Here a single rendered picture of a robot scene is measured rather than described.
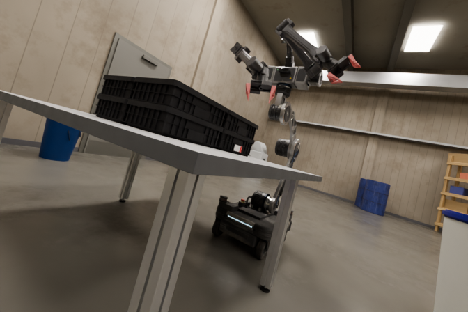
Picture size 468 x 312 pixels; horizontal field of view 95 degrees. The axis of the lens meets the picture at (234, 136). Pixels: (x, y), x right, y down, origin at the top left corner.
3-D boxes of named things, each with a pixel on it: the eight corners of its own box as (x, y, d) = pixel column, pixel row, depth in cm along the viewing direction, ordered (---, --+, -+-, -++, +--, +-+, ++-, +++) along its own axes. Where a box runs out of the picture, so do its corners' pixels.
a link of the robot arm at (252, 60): (265, 64, 115) (253, 76, 117) (252, 49, 109) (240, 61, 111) (274, 71, 106) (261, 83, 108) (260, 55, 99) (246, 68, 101)
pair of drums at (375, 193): (380, 212, 729) (386, 184, 736) (385, 217, 614) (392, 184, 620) (354, 203, 771) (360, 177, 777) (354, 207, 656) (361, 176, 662)
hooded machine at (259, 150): (262, 177, 855) (271, 145, 863) (257, 176, 807) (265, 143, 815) (248, 172, 890) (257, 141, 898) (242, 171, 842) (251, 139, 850)
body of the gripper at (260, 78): (271, 84, 100) (274, 73, 103) (250, 82, 101) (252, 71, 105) (270, 94, 105) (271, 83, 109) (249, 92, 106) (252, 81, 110)
